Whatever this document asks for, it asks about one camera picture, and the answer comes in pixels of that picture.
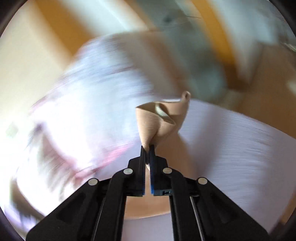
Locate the tan cloth garment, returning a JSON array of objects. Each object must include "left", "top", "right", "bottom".
[{"left": 135, "top": 91, "right": 191, "bottom": 152}]

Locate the lavender bed sheet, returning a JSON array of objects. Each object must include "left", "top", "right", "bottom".
[{"left": 120, "top": 99, "right": 296, "bottom": 241}]

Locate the pink floral top pillow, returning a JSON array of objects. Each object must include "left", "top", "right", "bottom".
[{"left": 14, "top": 32, "right": 184, "bottom": 188}]

